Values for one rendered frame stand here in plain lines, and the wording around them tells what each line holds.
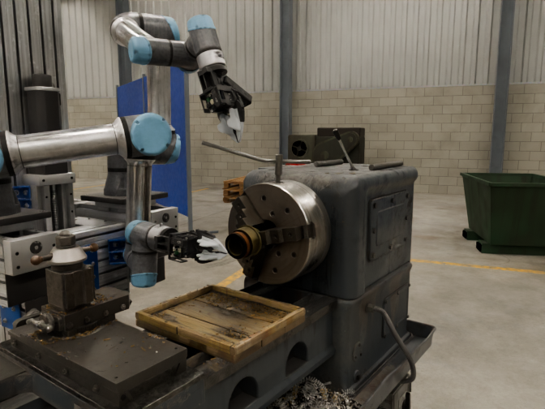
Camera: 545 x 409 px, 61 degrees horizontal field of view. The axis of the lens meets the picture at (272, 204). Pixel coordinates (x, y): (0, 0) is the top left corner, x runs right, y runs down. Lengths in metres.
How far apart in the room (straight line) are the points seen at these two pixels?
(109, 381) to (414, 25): 11.02
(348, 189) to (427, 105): 9.85
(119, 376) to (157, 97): 1.14
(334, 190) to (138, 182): 0.61
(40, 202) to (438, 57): 10.33
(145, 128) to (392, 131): 10.15
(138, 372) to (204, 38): 0.87
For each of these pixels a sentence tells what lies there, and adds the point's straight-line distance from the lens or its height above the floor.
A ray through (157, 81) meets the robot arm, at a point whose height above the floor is 1.57.
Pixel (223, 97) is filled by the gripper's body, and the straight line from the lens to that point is 1.28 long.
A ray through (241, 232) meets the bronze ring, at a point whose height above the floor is 1.11.
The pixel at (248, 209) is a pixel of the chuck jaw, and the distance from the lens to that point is 1.39.
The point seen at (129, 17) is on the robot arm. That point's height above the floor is 1.77.
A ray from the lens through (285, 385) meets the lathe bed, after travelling 1.36.
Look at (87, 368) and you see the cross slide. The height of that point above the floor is 0.97.
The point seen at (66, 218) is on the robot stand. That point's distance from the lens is 1.73.
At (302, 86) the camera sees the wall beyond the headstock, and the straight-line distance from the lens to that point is 11.87.
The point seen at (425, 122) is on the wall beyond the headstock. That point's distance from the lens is 11.22.
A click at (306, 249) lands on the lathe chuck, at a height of 1.06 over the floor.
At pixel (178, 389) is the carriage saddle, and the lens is 0.92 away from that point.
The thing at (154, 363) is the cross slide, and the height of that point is 0.97.
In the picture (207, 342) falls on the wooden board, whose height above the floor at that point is 0.89.
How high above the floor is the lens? 1.39
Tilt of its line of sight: 9 degrees down
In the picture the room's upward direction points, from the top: straight up
